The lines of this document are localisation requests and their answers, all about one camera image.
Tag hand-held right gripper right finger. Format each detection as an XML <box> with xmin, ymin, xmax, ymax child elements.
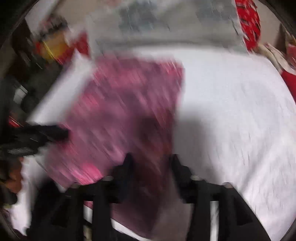
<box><xmin>171</xmin><ymin>153</ymin><xmax>271</xmax><ymax>241</ymax></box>

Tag pink floral garment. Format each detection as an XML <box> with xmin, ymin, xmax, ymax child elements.
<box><xmin>45</xmin><ymin>57</ymin><xmax>186</xmax><ymax>239</ymax></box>

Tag white bed sheet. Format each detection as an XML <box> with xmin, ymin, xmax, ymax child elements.
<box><xmin>9</xmin><ymin>46</ymin><xmax>296</xmax><ymax>241</ymax></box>

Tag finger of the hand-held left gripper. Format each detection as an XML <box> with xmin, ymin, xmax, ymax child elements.
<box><xmin>35</xmin><ymin>124</ymin><xmax>70</xmax><ymax>142</ymax></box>

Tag heap of red and black clothes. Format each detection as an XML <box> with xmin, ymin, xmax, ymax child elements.
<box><xmin>32</xmin><ymin>16</ymin><xmax>70</xmax><ymax>42</ymax></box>

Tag cream printed cloth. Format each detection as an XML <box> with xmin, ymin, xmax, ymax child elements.
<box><xmin>258</xmin><ymin>42</ymin><xmax>296</xmax><ymax>73</ymax></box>

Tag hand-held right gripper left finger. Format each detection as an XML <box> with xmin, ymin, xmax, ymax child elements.
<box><xmin>26</xmin><ymin>153</ymin><xmax>135</xmax><ymax>241</ymax></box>

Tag grey floral pillow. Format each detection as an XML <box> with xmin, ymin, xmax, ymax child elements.
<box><xmin>85</xmin><ymin>0</ymin><xmax>248</xmax><ymax>56</ymax></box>

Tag person's left hand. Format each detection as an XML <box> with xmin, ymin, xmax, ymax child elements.
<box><xmin>4</xmin><ymin>158</ymin><xmax>24</xmax><ymax>194</ymax></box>

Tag cardboard box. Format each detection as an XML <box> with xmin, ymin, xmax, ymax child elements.
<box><xmin>38</xmin><ymin>35</ymin><xmax>70</xmax><ymax>61</ymax></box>

